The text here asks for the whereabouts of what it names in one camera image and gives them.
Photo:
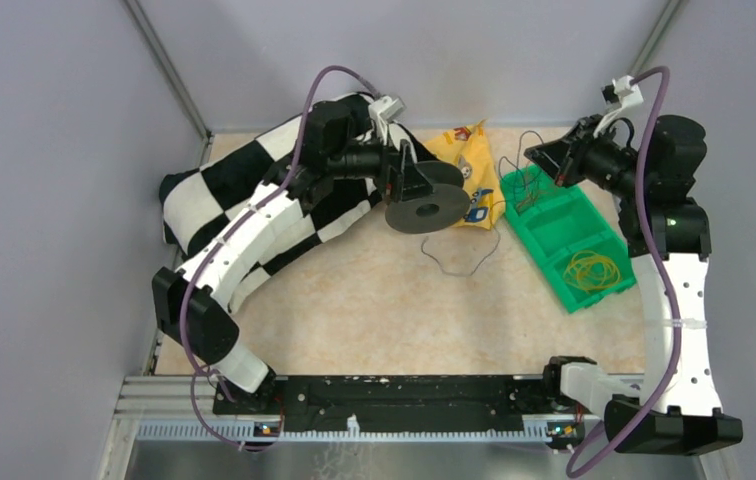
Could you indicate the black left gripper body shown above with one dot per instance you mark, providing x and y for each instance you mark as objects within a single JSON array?
[{"x": 360, "y": 161}]

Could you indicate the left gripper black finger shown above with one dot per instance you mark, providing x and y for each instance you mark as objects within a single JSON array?
[
  {"x": 395, "y": 161},
  {"x": 414, "y": 182}
]

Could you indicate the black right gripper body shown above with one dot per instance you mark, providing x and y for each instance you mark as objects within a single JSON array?
[{"x": 602, "y": 162}]

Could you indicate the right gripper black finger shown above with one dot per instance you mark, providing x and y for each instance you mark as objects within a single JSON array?
[
  {"x": 541, "y": 155},
  {"x": 566, "y": 171}
]

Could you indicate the grey plastic cable spool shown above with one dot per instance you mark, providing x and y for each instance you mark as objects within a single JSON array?
[{"x": 443, "y": 208}]

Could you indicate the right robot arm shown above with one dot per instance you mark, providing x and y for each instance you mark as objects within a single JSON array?
[{"x": 677, "y": 410}]

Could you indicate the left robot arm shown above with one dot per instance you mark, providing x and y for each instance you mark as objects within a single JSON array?
[{"x": 237, "y": 231}]

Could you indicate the yellow cartoon print cloth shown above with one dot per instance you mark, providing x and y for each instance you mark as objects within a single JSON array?
[{"x": 468, "y": 148}]

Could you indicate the green three-compartment plastic bin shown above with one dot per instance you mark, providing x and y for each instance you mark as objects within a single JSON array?
[{"x": 577, "y": 251}]

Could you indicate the black white checkered pillow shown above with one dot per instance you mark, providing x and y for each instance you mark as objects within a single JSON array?
[{"x": 326, "y": 130}]

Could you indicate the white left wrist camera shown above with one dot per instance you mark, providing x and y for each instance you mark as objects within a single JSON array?
[{"x": 382, "y": 112}]

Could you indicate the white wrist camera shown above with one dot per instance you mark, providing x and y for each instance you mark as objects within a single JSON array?
[
  {"x": 382, "y": 112},
  {"x": 622, "y": 95}
]

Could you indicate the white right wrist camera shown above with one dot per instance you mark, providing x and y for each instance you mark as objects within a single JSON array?
[{"x": 622, "y": 95}]

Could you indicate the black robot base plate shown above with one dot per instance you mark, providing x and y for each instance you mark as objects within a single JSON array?
[{"x": 405, "y": 404}]

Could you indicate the aluminium front rail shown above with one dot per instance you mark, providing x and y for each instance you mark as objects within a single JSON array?
[{"x": 164, "y": 428}]

